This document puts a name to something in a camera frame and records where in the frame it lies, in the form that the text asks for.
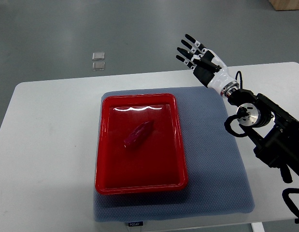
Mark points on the red pepper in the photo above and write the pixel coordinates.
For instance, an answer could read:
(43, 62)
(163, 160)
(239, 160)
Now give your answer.
(139, 134)

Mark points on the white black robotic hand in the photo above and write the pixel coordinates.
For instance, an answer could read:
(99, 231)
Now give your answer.
(207, 67)

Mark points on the red plastic tray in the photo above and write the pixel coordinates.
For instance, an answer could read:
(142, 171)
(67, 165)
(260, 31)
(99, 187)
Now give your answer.
(140, 147)

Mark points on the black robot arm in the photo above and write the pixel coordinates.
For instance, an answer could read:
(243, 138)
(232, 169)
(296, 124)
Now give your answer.
(274, 132)

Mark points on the upper metal floor plate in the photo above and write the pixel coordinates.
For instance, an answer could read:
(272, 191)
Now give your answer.
(98, 56)

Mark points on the grey mesh mat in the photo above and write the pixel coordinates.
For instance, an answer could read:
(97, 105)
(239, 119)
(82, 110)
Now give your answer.
(218, 183)

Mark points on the wooden box corner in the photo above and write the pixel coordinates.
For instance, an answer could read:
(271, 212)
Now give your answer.
(285, 5)

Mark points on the white table leg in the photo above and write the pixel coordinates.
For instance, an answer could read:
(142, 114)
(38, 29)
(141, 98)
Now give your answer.
(257, 227)

